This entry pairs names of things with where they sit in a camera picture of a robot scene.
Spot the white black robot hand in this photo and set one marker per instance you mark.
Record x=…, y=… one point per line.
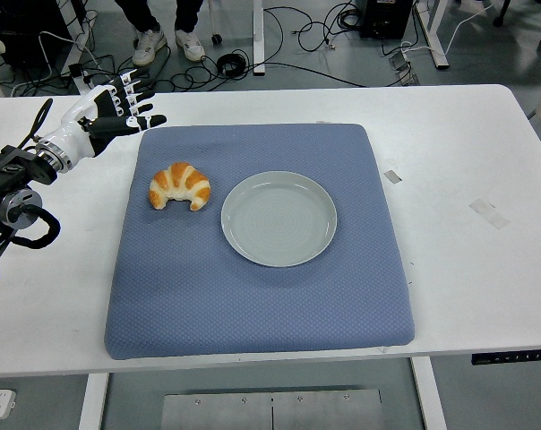
x=75, y=136

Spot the golden croissant bread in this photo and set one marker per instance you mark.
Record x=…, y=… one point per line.
x=181, y=179

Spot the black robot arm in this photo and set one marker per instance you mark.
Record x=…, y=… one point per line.
x=11, y=172

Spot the round grey plate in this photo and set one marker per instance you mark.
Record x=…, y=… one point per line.
x=277, y=219

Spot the grey metal plate with screws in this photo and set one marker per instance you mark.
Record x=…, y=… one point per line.
x=270, y=410

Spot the person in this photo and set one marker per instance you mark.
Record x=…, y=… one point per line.
x=147, y=42

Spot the large black equipment box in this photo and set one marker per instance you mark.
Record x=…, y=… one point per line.
x=19, y=22

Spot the black caster wheel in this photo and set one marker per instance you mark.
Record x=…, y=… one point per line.
x=216, y=39

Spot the white desk leg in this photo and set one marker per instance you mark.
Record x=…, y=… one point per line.
x=259, y=36
x=436, y=36

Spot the blue quilted mat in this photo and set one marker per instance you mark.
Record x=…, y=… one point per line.
x=252, y=304

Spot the white table leg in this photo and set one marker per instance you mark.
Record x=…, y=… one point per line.
x=429, y=394
x=93, y=401

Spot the small grey tape strip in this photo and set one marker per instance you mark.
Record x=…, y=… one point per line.
x=392, y=176

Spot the black computer case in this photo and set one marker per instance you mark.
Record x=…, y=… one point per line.
x=384, y=18

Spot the large grey tape strip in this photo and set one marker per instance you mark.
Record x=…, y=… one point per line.
x=489, y=213

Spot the black table control panel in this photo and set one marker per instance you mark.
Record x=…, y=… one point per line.
x=505, y=358

